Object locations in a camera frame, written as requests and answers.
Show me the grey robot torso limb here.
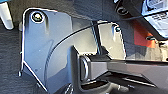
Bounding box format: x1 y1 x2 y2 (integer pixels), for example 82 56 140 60
78 53 168 93

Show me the round silver base screw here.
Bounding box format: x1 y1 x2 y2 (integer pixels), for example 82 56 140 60
30 10 44 24

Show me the white furniture leg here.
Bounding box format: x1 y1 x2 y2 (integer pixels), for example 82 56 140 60
0 1 15 31

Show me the thin black base cable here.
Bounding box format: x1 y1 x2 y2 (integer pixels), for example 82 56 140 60
43 14 148 81

